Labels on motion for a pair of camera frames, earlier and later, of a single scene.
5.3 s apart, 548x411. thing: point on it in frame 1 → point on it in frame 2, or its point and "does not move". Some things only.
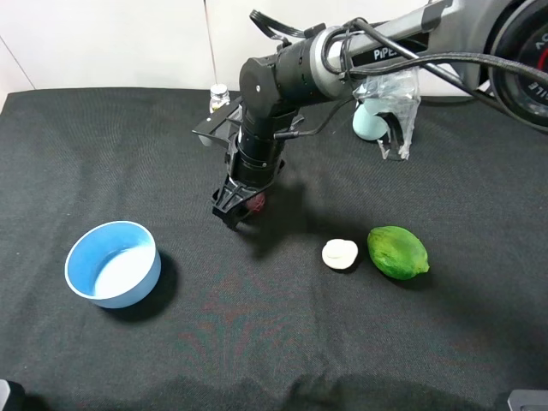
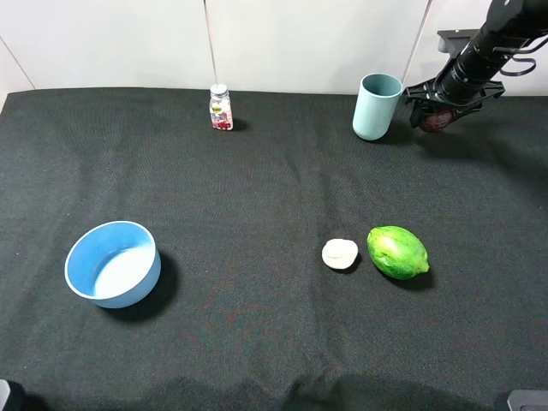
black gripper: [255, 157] → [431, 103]
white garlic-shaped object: [339, 253] does not move
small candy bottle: [218, 97] does not move
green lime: [397, 253] does not move
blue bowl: [115, 264] does not move
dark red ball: [256, 203] → [434, 122]
